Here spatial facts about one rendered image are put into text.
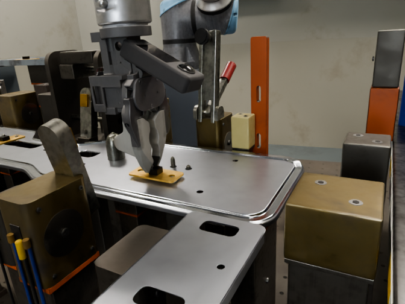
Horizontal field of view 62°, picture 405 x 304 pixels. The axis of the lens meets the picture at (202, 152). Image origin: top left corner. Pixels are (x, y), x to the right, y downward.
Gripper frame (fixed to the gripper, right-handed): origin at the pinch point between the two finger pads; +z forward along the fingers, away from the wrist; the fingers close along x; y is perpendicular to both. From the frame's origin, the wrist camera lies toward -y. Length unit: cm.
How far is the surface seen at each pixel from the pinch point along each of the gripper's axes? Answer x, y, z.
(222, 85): -24.5, -0.8, -8.1
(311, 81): -318, 36, 32
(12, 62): -32, 77, -15
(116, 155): -3.8, 11.5, 1.3
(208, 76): -19.9, -0.1, -10.7
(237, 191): 0.1, -13.7, 2.7
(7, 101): -16, 60, -5
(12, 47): -183, 302, -22
